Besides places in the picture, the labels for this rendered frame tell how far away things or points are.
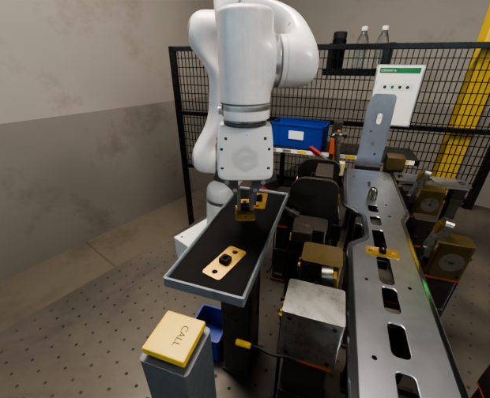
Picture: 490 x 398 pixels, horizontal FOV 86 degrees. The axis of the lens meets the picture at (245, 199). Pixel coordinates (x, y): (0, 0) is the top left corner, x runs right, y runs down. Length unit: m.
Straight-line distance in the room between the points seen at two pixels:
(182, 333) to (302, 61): 0.42
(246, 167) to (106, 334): 0.76
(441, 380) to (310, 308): 0.25
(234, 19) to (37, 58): 2.13
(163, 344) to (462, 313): 1.06
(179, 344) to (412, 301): 0.52
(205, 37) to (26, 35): 1.76
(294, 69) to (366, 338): 0.50
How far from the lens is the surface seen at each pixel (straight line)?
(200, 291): 0.44
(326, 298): 0.51
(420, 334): 0.68
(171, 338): 0.40
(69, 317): 1.15
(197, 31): 0.87
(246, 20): 0.43
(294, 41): 0.46
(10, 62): 2.43
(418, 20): 3.09
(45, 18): 2.52
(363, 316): 0.66
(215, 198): 1.00
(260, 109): 0.44
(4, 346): 1.18
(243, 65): 0.43
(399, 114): 1.73
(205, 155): 0.92
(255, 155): 0.47
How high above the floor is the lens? 1.48
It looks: 28 degrees down
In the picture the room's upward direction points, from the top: straight up
